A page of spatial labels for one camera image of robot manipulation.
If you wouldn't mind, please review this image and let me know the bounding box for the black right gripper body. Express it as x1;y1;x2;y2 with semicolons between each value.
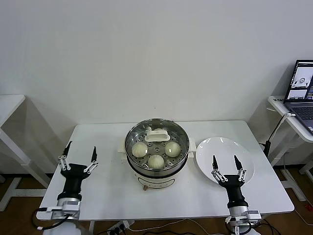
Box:
218;174;249;209

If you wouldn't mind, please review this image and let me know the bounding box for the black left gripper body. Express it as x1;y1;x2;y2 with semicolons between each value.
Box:
57;163;89;199

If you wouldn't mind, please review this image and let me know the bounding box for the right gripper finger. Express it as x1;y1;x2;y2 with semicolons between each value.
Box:
234;154;247;184
211;154;228;184

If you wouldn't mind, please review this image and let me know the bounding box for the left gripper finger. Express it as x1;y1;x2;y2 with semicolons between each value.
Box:
84;146;99;174
58;141;72;171

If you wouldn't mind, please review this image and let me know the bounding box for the round glass pot lid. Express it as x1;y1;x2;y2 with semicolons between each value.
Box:
124;118;190;170

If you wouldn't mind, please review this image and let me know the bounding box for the stainless steel steamer basket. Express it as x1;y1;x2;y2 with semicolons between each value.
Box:
117;118;197;175

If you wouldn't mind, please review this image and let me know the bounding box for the white round plate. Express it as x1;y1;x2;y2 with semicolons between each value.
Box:
195;137;255;184

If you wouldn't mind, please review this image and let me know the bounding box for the white electric cooker base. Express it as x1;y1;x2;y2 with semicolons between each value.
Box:
121;153;194;191

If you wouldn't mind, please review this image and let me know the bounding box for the white power strip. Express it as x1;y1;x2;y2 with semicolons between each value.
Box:
107;220;135;233

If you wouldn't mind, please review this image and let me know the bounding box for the white laptop side table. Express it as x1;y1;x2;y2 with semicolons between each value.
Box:
267;94;313;201

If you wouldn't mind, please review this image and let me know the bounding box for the white empty side table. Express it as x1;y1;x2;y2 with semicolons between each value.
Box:
0;94;53;211

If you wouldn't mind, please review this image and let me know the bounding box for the grey open laptop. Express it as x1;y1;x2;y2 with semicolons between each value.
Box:
283;59;313;134

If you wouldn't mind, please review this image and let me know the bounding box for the black cable adapter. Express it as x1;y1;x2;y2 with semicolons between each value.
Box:
259;140;271;155

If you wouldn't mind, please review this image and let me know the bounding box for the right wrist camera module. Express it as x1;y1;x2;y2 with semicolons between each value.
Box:
246;210;261;221

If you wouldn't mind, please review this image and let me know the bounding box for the white laptop cable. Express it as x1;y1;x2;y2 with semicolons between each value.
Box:
268;112;296;142

